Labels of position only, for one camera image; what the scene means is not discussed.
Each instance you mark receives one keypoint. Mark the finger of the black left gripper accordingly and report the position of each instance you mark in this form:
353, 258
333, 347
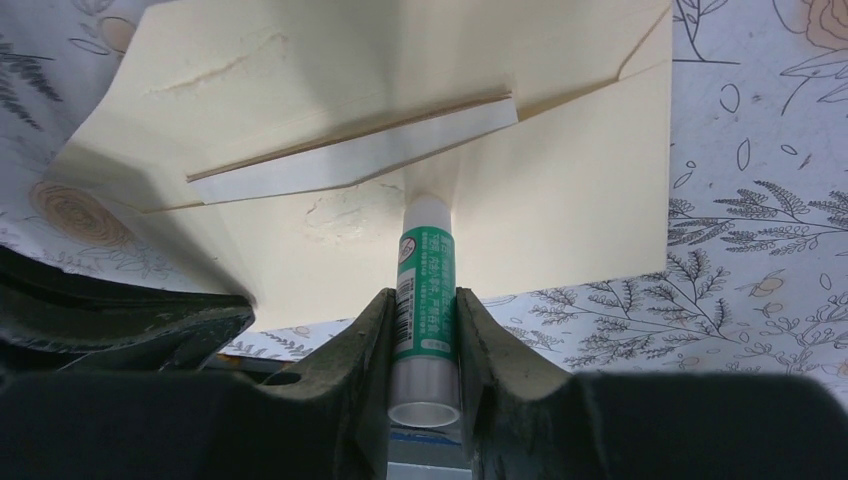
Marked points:
57, 321

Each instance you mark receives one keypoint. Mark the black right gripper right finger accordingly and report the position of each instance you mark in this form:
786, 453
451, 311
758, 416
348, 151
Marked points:
525, 418

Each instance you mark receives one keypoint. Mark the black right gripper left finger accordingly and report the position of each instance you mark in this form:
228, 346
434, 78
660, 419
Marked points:
323, 417

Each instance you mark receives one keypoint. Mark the white green glue stick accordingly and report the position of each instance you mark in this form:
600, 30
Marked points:
424, 376

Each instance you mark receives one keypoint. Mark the cream envelope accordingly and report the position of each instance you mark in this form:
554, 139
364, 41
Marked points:
574, 192

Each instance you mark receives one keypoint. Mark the floral patterned table mat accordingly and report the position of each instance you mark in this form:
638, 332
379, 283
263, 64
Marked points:
756, 277

